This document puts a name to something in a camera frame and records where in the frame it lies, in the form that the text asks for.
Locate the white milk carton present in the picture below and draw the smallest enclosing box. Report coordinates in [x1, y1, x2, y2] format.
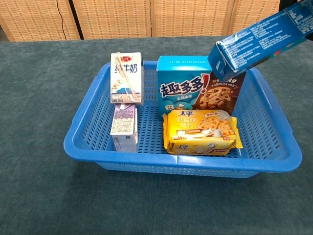
[110, 52, 145, 106]

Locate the purple milk carton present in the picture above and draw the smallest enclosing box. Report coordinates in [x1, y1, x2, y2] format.
[110, 102, 139, 153]

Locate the thin black hanging cable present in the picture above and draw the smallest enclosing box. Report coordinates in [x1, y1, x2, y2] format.
[56, 0, 67, 41]

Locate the long dark blue box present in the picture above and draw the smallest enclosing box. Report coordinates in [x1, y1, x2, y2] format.
[207, 0, 313, 81]

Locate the blue perforated plastic basket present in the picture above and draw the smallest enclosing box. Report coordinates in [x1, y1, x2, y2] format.
[63, 60, 303, 179]

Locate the light blue box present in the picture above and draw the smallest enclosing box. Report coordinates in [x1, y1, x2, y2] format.
[156, 55, 247, 118]

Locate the bamboo folding screen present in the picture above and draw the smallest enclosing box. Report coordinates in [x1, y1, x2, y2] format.
[0, 0, 282, 42]

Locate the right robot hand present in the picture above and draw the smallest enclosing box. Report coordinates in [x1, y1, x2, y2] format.
[279, 0, 305, 12]

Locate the yellow cracker snack pack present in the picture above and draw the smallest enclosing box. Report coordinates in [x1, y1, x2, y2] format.
[162, 109, 244, 156]

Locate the teal table cloth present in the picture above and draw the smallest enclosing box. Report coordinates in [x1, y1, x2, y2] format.
[0, 33, 313, 235]

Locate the black tripod pole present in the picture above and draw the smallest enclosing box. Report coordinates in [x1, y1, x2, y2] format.
[67, 0, 85, 40]

